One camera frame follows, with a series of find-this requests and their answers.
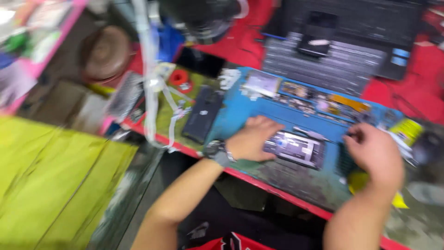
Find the blue repair mat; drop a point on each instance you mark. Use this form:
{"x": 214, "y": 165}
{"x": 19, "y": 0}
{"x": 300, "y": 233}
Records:
{"x": 277, "y": 111}

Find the blue plastic bag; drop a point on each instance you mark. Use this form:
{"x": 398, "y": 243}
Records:
{"x": 170, "y": 41}

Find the person's black red shirt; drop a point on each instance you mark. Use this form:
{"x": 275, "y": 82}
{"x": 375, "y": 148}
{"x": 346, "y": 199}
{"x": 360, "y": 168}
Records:
{"x": 253, "y": 222}

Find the red tape roll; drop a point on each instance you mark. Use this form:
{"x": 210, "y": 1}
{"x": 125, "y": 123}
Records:
{"x": 178, "y": 77}

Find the yellow-green board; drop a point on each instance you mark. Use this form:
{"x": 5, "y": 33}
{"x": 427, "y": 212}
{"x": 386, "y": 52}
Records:
{"x": 52, "y": 184}

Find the grey metal wristwatch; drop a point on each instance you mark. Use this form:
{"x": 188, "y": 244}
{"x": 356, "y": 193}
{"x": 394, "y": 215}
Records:
{"x": 218, "y": 152}

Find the green work mat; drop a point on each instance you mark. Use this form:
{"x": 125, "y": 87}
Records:
{"x": 166, "y": 111}

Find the yellow paper sheet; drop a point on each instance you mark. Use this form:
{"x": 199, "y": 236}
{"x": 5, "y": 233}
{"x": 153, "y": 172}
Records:
{"x": 357, "y": 180}

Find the person's right fingers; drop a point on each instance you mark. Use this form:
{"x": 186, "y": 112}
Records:
{"x": 355, "y": 137}

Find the white phone part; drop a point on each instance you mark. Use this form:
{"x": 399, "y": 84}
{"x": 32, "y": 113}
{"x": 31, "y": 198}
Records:
{"x": 262, "y": 83}

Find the yellow labelled bottle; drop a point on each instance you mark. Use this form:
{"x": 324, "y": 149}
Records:
{"x": 407, "y": 131}

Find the person's left fingers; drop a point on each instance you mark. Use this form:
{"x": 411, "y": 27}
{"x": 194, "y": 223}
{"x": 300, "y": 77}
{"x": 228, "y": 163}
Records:
{"x": 267, "y": 125}

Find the person's right hand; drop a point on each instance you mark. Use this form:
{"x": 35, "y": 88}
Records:
{"x": 378, "y": 159}

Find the grey screwdriver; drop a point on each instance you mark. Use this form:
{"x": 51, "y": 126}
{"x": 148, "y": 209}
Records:
{"x": 310, "y": 133}

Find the grey keypad device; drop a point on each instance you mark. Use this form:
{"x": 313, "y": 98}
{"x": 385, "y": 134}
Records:
{"x": 126, "y": 95}

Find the black flat screen panel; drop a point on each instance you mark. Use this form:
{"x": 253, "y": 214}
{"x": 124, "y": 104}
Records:
{"x": 199, "y": 62}

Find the pink shelf with goods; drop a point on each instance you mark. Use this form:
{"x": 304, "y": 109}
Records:
{"x": 31, "y": 45}

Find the person's left hand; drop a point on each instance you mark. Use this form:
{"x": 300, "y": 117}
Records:
{"x": 248, "y": 144}

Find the small black phone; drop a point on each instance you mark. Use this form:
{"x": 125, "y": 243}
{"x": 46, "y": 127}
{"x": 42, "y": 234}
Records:
{"x": 317, "y": 34}

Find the black laptop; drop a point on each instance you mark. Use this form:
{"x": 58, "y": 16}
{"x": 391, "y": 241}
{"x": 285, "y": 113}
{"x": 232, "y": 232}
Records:
{"x": 347, "y": 52}

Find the brown round stool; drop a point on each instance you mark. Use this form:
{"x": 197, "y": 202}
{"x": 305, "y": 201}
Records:
{"x": 105, "y": 54}

